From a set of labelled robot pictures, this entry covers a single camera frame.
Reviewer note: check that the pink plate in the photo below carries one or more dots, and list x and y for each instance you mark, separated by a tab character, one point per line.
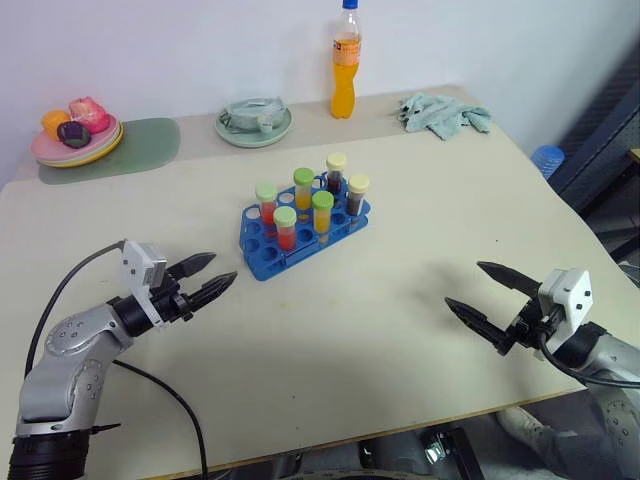
45	150

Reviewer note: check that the grey trouser leg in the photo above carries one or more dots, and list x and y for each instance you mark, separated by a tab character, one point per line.
570	452

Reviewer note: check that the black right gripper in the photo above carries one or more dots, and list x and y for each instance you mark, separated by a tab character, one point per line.
525	332

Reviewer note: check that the blue ribbed water jug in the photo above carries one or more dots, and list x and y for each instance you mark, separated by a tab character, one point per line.
547	160

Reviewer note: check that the red tube green cap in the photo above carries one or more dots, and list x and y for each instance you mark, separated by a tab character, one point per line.
266	200
285	232

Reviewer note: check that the orange tube green cap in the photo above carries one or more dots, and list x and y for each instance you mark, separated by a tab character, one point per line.
323	215
303	190

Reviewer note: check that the dark purple toy fruit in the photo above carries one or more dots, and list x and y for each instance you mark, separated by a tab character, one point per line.
73	134

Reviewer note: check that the orange soda plastic bottle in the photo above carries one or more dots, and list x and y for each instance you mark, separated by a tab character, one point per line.
342	90

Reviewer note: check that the green placemat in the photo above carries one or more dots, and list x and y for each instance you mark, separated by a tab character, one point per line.
150	145

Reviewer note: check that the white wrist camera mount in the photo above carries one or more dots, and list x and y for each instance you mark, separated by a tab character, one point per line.
137	265
570	295

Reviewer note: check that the pink toy fruit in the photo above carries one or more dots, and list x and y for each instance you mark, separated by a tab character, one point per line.
90	114

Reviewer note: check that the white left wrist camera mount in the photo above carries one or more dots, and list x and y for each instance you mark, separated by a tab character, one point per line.
137	265

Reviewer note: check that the orange toy fruit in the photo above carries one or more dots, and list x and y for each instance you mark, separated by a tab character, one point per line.
52	122

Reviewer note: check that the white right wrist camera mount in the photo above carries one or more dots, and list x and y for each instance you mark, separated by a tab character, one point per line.
570	295

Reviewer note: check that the blue test tube rack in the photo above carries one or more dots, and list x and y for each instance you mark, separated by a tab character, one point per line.
265	260

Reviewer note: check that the brown tube cream cap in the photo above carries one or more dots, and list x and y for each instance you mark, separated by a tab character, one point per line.
358	197

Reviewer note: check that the dark ribbed panel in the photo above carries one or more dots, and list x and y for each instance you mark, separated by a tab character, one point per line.
605	150

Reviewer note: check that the black box under table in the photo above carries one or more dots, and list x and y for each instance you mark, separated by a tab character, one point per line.
450	452

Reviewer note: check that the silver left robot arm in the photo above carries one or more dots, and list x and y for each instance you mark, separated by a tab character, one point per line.
65	360

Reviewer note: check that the dark tube cream cap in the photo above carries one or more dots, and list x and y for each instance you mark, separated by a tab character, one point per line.
336	172

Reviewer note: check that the white shoe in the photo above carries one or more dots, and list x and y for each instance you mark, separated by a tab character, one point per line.
520	425

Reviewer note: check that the pale green cup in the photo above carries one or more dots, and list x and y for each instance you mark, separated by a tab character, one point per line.
245	120

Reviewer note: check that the pale green saucer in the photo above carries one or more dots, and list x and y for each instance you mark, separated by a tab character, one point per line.
250	139

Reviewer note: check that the yellow plate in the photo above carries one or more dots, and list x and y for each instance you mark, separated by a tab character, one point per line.
107	152

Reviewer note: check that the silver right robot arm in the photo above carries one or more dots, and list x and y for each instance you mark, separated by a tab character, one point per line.
617	352

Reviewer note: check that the pale green crumpled cloth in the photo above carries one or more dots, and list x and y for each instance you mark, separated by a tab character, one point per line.
440	115

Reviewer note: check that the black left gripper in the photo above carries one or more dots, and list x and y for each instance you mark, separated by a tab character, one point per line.
170	300

